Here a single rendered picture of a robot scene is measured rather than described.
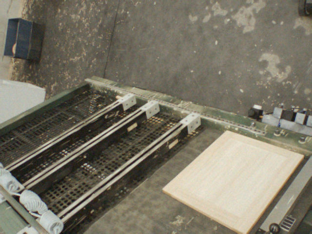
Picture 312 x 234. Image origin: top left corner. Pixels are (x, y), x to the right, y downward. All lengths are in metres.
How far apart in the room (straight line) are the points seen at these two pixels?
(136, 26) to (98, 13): 0.78
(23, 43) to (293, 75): 3.97
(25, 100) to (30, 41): 0.95
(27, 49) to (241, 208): 4.47
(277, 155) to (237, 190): 0.32
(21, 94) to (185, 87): 2.71
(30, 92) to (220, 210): 4.06
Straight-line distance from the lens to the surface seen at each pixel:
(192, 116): 1.89
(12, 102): 4.96
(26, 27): 5.33
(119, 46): 3.89
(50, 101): 2.59
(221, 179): 1.53
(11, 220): 1.54
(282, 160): 1.65
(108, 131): 1.91
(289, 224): 1.36
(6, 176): 1.60
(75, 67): 4.54
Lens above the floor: 2.52
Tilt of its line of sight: 49 degrees down
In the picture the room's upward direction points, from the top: 86 degrees counter-clockwise
